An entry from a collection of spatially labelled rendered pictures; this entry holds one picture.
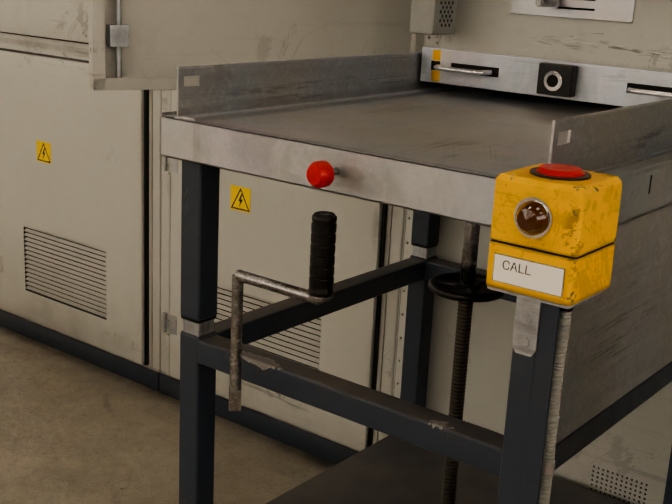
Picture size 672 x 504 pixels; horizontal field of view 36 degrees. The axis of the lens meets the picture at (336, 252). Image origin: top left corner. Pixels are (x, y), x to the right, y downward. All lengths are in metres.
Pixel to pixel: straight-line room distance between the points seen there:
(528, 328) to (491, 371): 1.11
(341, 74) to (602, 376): 0.66
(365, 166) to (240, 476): 1.16
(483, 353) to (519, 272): 1.14
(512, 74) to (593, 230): 0.93
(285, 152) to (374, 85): 0.49
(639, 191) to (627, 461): 0.79
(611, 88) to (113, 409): 1.45
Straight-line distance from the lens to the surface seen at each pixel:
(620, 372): 1.38
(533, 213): 0.83
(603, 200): 0.86
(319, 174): 1.20
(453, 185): 1.15
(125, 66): 1.78
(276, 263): 2.24
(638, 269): 1.36
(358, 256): 2.09
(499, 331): 1.97
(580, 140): 1.15
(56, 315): 2.88
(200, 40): 1.82
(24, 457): 2.36
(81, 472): 2.28
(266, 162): 1.31
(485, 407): 2.03
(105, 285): 2.70
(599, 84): 1.69
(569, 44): 1.73
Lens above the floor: 1.06
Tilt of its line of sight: 16 degrees down
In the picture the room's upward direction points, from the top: 3 degrees clockwise
